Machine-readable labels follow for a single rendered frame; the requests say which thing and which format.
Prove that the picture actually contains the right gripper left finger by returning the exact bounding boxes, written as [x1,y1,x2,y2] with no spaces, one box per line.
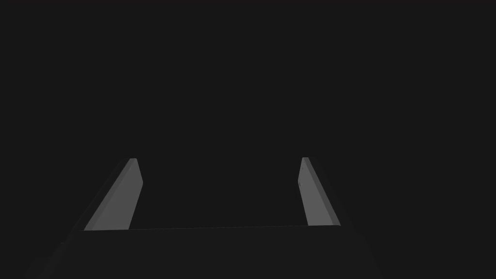
[72,157,144,232]

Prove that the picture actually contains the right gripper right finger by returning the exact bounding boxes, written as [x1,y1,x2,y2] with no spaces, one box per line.
[297,156,353,227]

